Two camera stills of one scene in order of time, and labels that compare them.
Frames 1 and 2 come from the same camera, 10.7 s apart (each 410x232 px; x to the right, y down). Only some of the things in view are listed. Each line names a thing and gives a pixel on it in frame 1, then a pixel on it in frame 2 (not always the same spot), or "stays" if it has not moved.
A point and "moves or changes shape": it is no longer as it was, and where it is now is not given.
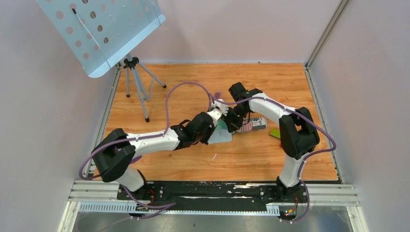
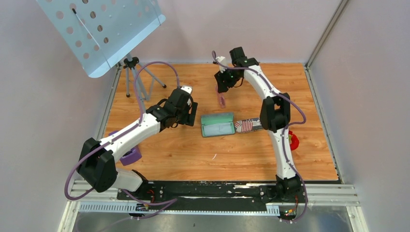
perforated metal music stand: x=101 y=33 stays
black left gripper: x=211 y=128 -> x=188 y=118
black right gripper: x=232 y=125 -> x=220 y=77
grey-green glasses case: x=221 y=132 moves or changes shape
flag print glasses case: x=253 y=124 stays
